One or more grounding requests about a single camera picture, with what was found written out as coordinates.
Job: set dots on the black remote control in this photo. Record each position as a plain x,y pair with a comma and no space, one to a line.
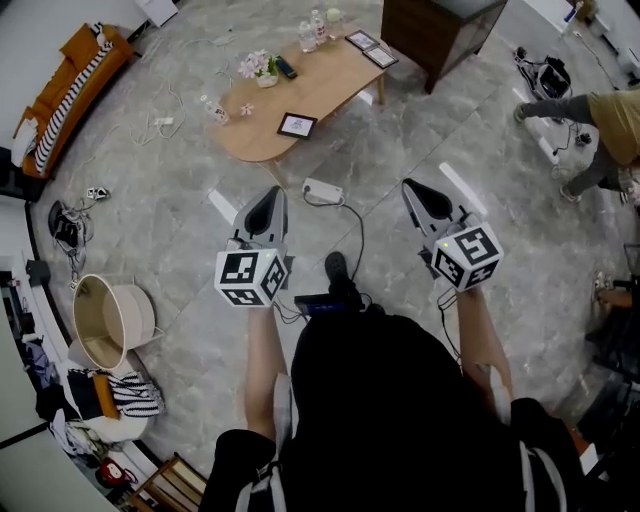
286,67

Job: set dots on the clear water bottle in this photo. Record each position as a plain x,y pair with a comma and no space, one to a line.
334,20
319,27
306,37

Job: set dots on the large white power strip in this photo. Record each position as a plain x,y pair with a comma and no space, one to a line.
324,190

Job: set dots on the black box appliance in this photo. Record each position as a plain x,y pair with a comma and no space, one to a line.
15,175

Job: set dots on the black gear on floor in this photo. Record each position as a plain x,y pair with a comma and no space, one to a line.
67,227

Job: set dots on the person's left forearm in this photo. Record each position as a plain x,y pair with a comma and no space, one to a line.
260,360

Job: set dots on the pink flowers in white pot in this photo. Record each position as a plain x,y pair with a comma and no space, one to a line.
262,67

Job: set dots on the wooden coffee table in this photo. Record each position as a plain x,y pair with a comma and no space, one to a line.
320,85

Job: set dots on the round beige basket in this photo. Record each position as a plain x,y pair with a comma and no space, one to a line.
115,320

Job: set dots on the striped blanket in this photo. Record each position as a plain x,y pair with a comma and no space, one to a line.
65,107

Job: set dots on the small white power strip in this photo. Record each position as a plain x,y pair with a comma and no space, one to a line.
162,121

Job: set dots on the dark wooden cabinet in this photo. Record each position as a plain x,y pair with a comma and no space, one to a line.
435,35

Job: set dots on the white label water bottle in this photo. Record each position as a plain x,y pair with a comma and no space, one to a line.
216,111

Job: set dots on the wooden crate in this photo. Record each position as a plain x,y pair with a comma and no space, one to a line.
170,485

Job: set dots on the black box device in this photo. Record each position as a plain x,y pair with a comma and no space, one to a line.
320,304

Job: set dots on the white pillow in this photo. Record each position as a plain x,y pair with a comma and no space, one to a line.
22,145

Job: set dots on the person's own torso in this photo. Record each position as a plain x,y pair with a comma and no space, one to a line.
390,425

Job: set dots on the orange sofa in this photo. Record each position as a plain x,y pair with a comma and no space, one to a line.
87,55

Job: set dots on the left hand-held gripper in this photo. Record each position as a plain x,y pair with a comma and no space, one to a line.
250,275

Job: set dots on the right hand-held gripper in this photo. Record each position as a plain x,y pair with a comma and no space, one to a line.
465,255

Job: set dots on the person's right forearm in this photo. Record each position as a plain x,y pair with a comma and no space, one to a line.
482,340

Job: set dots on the striped cloth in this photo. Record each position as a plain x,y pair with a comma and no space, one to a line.
132,395

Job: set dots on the loose pink flower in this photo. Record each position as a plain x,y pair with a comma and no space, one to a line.
247,109

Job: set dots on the red item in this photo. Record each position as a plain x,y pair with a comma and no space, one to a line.
112,471

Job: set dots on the person's black shoe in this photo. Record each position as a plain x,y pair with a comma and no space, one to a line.
336,265

